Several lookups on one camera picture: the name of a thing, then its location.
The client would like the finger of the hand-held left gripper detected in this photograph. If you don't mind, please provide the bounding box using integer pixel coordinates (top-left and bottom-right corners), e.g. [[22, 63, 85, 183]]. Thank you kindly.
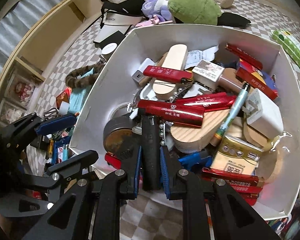
[[0, 150, 99, 217], [1, 113, 78, 153]]

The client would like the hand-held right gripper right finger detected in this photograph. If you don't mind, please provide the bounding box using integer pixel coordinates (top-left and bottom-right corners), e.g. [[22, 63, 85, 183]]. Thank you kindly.
[[160, 146, 282, 240]]

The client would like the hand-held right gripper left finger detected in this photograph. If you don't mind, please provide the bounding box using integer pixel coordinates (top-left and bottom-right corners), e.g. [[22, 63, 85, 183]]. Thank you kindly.
[[22, 145, 143, 240]]

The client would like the black cylindrical stick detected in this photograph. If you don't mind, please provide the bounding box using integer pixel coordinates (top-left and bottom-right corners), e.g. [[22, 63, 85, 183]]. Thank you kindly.
[[141, 115, 163, 192]]

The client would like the white cardboard shoe box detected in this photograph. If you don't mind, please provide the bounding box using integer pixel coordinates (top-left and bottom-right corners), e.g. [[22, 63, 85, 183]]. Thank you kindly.
[[68, 24, 300, 222]]

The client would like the teal face mask pack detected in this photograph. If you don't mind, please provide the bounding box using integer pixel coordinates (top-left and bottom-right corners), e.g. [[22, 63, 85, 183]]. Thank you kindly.
[[68, 89, 87, 113]]

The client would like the plain blue lighter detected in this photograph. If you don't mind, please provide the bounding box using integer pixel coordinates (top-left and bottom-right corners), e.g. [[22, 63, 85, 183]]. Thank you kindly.
[[178, 151, 213, 172]]

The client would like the clear display box with dolls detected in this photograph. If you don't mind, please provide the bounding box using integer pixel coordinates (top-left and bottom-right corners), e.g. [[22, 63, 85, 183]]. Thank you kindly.
[[0, 76, 37, 128]]

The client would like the brown fur scrunchie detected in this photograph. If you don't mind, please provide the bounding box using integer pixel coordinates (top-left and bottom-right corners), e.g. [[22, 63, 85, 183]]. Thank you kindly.
[[65, 63, 106, 88]]

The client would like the round dark tin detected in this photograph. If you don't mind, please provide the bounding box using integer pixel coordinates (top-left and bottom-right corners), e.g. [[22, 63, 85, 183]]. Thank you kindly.
[[103, 116, 141, 156]]

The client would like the gold cigarette box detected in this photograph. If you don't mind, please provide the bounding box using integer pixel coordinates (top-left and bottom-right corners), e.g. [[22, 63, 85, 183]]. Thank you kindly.
[[210, 135, 263, 176]]

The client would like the large rounded wooden block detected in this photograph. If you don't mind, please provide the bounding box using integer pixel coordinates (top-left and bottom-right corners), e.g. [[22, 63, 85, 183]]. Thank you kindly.
[[170, 108, 241, 153]]

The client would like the wooden bedside shelf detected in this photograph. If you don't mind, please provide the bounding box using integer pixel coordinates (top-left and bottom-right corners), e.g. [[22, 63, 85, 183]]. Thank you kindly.
[[0, 0, 103, 121]]

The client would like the glass jar with beige lid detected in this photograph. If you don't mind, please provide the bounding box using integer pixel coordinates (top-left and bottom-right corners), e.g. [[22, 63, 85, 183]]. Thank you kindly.
[[101, 42, 118, 56]]

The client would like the light blue patterned pen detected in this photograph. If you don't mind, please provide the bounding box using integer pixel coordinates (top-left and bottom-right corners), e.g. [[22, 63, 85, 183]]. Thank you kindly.
[[210, 82, 251, 147]]

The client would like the white charger plug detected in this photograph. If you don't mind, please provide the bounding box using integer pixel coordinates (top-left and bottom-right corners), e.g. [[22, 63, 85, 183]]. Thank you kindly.
[[132, 58, 155, 83]]

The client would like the black flat box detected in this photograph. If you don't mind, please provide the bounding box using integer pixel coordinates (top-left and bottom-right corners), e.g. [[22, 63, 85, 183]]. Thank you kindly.
[[95, 31, 127, 48]]

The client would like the white power adapter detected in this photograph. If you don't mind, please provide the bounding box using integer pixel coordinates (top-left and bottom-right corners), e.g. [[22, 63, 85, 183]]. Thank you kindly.
[[244, 88, 285, 141]]

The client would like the white and black sun visor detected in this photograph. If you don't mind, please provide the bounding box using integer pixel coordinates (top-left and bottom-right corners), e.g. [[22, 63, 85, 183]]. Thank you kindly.
[[93, 0, 147, 43]]

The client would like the grey curtain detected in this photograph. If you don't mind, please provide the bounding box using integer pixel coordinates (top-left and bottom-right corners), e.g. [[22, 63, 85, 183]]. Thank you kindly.
[[0, 0, 96, 64]]

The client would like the white nail polish box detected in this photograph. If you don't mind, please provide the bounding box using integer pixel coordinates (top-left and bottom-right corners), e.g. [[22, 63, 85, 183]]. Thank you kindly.
[[192, 60, 225, 90]]

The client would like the long wooden oval block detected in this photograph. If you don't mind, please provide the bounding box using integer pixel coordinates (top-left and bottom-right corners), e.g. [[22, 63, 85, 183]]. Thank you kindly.
[[152, 44, 188, 101]]

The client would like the red and blue packet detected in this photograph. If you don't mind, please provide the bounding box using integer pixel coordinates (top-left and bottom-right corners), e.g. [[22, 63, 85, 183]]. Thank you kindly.
[[236, 59, 278, 100]]

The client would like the pink plastic item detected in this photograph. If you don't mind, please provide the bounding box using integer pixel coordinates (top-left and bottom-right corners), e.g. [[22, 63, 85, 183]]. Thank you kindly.
[[134, 17, 171, 28]]

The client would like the white paper receipt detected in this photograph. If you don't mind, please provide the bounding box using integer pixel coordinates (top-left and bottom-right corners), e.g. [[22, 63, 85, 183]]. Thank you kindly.
[[185, 45, 220, 68]]

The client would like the purple plush toy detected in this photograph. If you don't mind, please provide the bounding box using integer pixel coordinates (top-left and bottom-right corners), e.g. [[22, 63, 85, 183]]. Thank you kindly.
[[141, 0, 173, 23]]

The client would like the green plush toy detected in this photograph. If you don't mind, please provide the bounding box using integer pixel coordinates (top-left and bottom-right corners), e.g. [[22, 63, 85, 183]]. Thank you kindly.
[[167, 0, 222, 26]]

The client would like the green wet wipes pack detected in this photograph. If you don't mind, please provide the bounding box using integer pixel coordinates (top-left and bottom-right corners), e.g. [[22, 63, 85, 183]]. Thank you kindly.
[[271, 28, 300, 71]]

